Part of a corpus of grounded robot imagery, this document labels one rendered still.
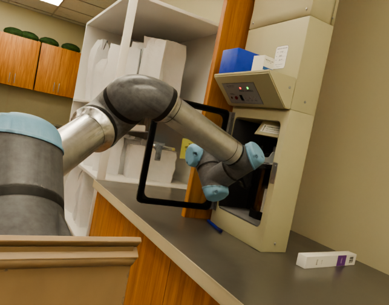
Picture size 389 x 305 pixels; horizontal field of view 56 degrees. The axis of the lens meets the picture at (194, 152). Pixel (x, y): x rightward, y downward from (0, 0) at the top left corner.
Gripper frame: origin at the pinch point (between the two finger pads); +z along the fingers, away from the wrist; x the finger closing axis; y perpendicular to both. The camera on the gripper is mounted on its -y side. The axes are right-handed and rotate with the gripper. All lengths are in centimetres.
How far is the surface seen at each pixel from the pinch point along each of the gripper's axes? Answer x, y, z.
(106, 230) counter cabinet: 61, -43, -40
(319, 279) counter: -34.2, -27.2, -7.8
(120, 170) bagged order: 128, -26, -14
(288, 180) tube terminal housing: -14.0, -2.6, -4.8
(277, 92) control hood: -13.6, 24.8, -14.3
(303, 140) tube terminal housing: -14.0, 10.9, -0.9
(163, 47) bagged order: 112, 54, 0
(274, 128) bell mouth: -4.2, 13.5, -5.3
